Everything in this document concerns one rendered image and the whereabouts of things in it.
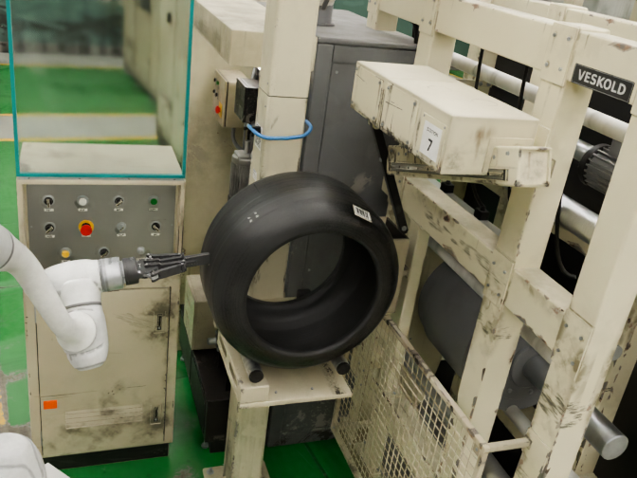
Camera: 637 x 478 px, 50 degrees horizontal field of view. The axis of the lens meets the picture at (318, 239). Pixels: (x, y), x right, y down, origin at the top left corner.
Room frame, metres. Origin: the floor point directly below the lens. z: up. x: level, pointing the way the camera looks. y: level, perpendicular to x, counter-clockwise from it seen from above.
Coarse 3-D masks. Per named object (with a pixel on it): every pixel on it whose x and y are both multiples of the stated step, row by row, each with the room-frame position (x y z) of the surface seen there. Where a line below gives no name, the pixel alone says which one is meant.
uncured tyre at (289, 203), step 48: (240, 192) 1.85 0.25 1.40; (288, 192) 1.76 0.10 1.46; (336, 192) 1.80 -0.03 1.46; (240, 240) 1.65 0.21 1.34; (288, 240) 1.66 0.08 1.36; (384, 240) 1.78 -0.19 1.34; (240, 288) 1.62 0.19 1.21; (336, 288) 2.02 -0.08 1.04; (384, 288) 1.78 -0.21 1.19; (240, 336) 1.63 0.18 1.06; (288, 336) 1.89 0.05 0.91; (336, 336) 1.86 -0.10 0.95
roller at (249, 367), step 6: (240, 354) 1.76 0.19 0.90; (246, 360) 1.71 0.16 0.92; (252, 360) 1.71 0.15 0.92; (246, 366) 1.69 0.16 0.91; (252, 366) 1.68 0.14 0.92; (258, 366) 1.68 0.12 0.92; (246, 372) 1.68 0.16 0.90; (252, 372) 1.66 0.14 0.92; (258, 372) 1.66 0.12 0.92; (252, 378) 1.65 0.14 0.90; (258, 378) 1.66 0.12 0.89
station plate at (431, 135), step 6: (426, 120) 1.64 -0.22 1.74; (426, 126) 1.64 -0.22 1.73; (432, 126) 1.61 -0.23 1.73; (426, 132) 1.63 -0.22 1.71; (432, 132) 1.61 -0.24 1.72; (438, 132) 1.58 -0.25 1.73; (426, 138) 1.63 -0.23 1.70; (432, 138) 1.60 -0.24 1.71; (438, 138) 1.57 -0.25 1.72; (420, 144) 1.65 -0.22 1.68; (426, 144) 1.62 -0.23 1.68; (432, 144) 1.59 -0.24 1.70; (438, 144) 1.57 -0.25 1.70; (420, 150) 1.64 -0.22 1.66; (426, 150) 1.62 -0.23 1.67; (432, 150) 1.59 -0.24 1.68; (432, 156) 1.58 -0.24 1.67
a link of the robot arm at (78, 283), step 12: (60, 264) 1.57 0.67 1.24; (72, 264) 1.56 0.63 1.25; (84, 264) 1.57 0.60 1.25; (96, 264) 1.58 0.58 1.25; (48, 276) 1.52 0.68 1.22; (60, 276) 1.53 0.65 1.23; (72, 276) 1.53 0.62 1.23; (84, 276) 1.54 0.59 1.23; (96, 276) 1.55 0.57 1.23; (60, 288) 1.51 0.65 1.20; (72, 288) 1.51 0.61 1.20; (84, 288) 1.52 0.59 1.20; (96, 288) 1.54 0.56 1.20; (72, 300) 1.50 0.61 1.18; (84, 300) 1.50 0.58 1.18; (96, 300) 1.53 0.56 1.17
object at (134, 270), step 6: (126, 258) 1.63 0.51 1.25; (132, 258) 1.63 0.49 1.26; (126, 264) 1.60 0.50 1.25; (132, 264) 1.61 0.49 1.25; (138, 264) 1.64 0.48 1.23; (126, 270) 1.59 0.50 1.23; (132, 270) 1.59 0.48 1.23; (138, 270) 1.61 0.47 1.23; (144, 270) 1.61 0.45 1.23; (150, 270) 1.61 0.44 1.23; (126, 276) 1.59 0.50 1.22; (132, 276) 1.59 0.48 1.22; (138, 276) 1.60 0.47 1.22; (126, 282) 1.59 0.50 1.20; (132, 282) 1.59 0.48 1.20; (138, 282) 1.61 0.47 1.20
